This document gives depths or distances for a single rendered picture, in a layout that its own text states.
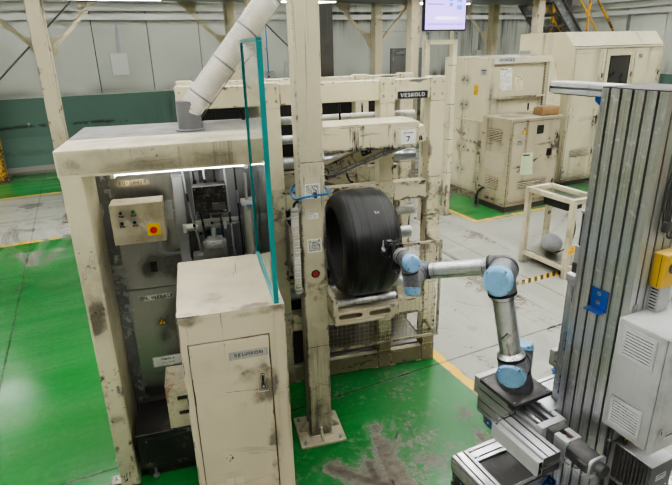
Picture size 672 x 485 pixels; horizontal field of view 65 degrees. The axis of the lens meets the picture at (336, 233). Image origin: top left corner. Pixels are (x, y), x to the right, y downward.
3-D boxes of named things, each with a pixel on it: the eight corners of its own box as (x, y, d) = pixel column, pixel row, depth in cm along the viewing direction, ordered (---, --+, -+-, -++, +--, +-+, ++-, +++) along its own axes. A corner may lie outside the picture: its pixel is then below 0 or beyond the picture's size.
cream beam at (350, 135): (315, 155, 281) (314, 127, 276) (305, 147, 304) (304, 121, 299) (419, 147, 295) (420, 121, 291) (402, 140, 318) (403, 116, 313)
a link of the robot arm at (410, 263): (406, 276, 224) (404, 258, 222) (396, 269, 234) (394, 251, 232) (423, 272, 226) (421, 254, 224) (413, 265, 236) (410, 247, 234)
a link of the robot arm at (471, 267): (520, 246, 222) (414, 256, 248) (516, 255, 213) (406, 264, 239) (525, 271, 224) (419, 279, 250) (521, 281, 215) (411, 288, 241)
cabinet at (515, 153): (504, 214, 705) (512, 120, 663) (476, 203, 755) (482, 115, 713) (554, 204, 742) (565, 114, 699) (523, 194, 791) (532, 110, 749)
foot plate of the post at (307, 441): (302, 449, 301) (301, 444, 300) (293, 419, 326) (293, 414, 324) (346, 440, 308) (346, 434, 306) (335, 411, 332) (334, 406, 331)
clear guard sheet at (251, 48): (274, 303, 199) (255, 36, 167) (256, 252, 249) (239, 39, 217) (279, 303, 199) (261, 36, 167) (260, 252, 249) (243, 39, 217)
